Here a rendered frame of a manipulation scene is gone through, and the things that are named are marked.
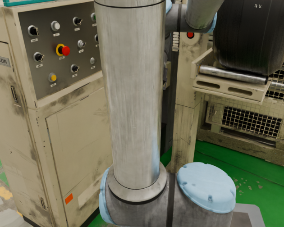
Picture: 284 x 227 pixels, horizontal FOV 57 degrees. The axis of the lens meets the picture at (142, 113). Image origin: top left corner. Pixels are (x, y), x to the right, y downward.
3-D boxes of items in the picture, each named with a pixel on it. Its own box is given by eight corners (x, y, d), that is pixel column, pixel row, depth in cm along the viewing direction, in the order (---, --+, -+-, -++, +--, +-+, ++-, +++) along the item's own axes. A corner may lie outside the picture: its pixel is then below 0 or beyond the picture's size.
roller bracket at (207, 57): (189, 79, 142) (191, 61, 137) (212, 59, 171) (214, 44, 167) (195, 80, 140) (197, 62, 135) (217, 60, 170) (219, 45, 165)
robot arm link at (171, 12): (179, -6, 87) (177, 25, 97) (144, -7, 88) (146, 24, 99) (177, 11, 82) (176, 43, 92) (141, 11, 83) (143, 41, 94)
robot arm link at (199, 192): (233, 255, 65) (245, 201, 58) (164, 246, 67) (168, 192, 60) (224, 210, 79) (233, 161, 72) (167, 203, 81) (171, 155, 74)
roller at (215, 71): (196, 73, 142) (197, 65, 140) (199, 70, 145) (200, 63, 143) (265, 86, 126) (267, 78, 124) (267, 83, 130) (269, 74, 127)
